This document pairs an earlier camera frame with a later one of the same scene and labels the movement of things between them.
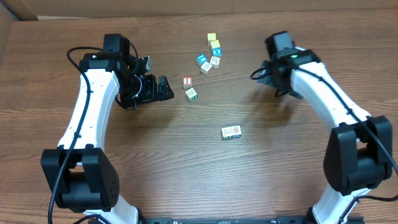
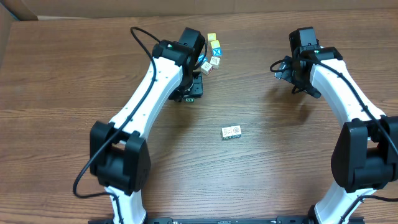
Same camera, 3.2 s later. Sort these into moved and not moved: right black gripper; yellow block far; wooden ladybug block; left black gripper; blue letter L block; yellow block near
Moved: right black gripper; left black gripper
Not moved: yellow block far; blue letter L block; yellow block near; wooden ladybug block
